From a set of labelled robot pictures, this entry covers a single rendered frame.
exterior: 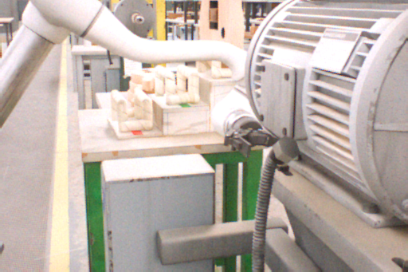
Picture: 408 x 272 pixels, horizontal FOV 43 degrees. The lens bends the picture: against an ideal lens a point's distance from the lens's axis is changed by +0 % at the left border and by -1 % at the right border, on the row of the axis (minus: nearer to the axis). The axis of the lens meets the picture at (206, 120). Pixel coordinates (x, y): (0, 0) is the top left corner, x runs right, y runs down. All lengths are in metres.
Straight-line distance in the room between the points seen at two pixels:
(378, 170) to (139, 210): 0.37
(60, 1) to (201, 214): 0.71
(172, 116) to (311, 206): 1.09
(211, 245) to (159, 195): 0.10
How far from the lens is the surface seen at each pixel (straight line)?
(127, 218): 0.75
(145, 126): 1.69
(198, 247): 0.75
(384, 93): 0.49
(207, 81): 1.71
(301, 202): 0.66
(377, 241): 0.57
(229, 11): 1.67
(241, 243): 0.76
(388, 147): 0.50
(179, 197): 0.75
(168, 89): 1.70
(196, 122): 1.70
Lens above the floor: 1.36
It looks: 13 degrees down
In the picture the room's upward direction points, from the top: straight up
